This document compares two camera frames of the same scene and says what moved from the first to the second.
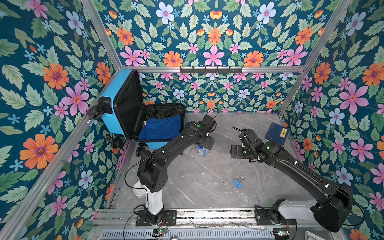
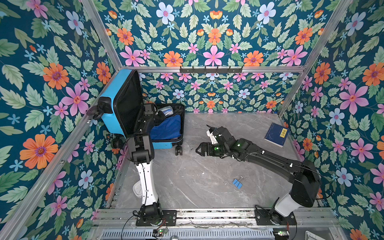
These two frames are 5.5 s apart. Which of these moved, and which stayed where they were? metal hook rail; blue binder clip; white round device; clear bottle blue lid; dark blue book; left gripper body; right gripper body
Moved: left gripper body; clear bottle blue lid; right gripper body
Stayed: blue binder clip; metal hook rail; white round device; dark blue book
